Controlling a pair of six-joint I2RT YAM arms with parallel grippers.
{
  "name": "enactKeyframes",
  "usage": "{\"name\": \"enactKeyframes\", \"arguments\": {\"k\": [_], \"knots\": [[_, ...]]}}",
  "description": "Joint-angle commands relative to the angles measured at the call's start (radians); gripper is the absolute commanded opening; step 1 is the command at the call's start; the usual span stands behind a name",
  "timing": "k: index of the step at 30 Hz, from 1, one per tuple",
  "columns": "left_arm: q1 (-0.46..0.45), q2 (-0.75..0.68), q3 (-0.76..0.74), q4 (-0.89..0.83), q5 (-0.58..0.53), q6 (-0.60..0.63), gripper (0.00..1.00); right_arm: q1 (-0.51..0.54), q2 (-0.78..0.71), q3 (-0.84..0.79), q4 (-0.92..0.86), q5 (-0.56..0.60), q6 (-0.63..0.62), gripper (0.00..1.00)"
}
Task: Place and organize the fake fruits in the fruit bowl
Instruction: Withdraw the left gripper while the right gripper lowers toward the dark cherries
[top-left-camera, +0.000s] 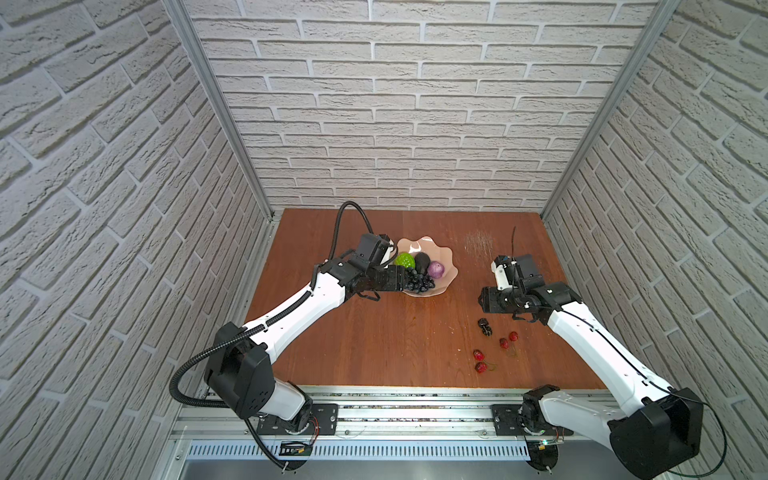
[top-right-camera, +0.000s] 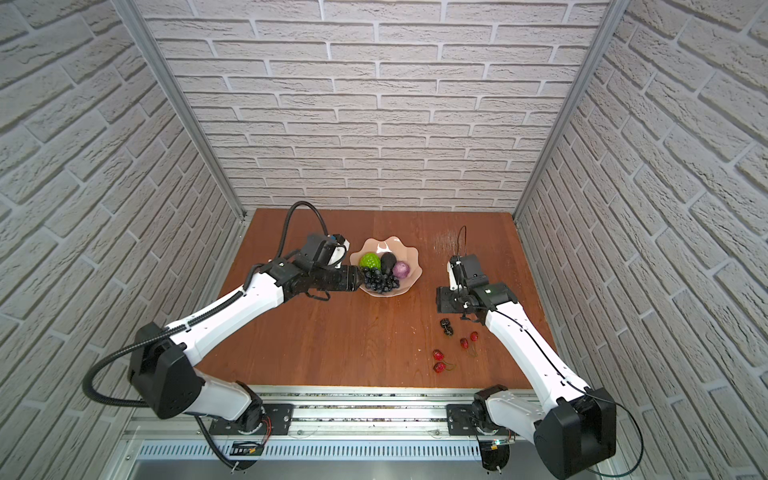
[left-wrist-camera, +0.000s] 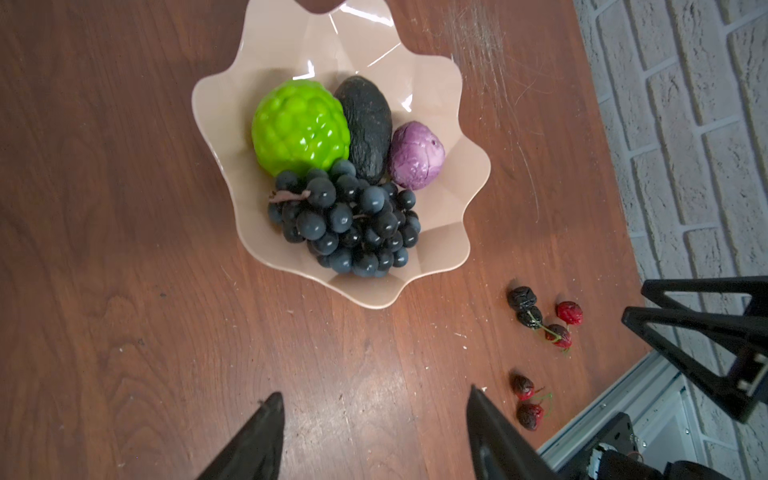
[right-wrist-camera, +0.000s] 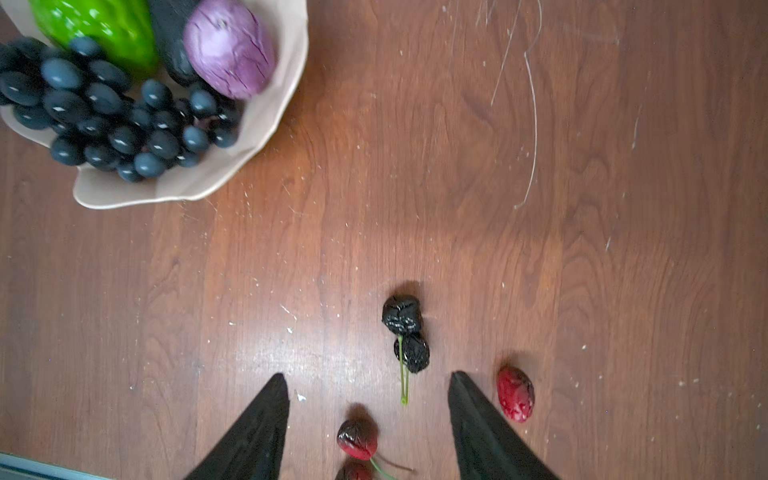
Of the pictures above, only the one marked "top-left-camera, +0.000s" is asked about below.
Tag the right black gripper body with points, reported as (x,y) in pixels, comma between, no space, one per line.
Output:
(501,303)

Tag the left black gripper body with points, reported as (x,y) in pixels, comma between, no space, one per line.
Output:
(388,279)

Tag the green bumpy fake fruit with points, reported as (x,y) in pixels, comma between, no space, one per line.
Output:
(405,260)

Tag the dark grape bunch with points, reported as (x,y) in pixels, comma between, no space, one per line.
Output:
(418,283)

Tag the dark fake avocado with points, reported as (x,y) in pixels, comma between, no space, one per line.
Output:
(422,261)

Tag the purple fake onion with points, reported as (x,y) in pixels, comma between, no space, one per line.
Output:
(436,270)

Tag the small dark berry cluster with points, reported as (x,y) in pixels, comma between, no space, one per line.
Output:
(485,327)

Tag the pink wavy fruit bowl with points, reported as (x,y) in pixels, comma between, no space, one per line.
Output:
(436,253)

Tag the red cherry pair front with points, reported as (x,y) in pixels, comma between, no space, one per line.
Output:
(483,364)

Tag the red cherry pair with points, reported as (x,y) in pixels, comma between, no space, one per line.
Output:
(507,343)
(483,364)

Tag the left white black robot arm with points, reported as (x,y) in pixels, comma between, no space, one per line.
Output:
(240,371)

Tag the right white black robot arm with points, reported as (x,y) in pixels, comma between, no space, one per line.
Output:
(655,426)

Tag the red cherry pair right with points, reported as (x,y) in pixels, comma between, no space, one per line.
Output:
(507,343)

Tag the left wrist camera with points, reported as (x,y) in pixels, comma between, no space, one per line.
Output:
(372,251)

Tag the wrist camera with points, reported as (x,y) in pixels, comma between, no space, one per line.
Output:
(372,251)
(517,273)

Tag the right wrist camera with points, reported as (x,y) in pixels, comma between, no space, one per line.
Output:
(517,273)

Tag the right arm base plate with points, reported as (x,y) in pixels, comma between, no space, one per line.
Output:
(519,420)

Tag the aluminium rail frame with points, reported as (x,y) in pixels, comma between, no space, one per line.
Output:
(376,412)

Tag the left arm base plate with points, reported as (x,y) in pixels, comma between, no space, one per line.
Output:
(321,419)

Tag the right corner metal post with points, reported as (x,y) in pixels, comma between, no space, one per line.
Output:
(650,34)

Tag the corner metal post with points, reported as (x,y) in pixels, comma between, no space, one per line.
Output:
(650,34)
(192,44)

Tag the left corner metal post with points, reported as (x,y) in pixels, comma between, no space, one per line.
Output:
(192,44)

